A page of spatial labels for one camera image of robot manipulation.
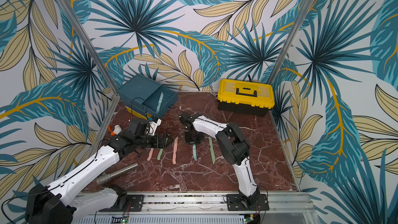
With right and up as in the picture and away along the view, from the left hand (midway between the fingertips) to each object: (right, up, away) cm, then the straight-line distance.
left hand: (166, 142), depth 77 cm
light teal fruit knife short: (+14, -8, +13) cm, 20 cm away
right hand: (+13, -4, +16) cm, 21 cm away
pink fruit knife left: (-11, -9, +11) cm, 18 cm away
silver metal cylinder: (-23, -15, +4) cm, 28 cm away
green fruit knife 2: (+24, -7, +13) cm, 28 cm away
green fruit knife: (-7, -11, +10) cm, 16 cm away
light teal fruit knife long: (-7, +21, +16) cm, 27 cm away
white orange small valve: (-34, +4, +17) cm, 38 cm away
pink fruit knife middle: (+2, -11, +10) cm, 15 cm away
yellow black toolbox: (+45, +24, +17) cm, 53 cm away
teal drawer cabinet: (-13, +24, +11) cm, 30 cm away
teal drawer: (-2, +23, +19) cm, 30 cm away
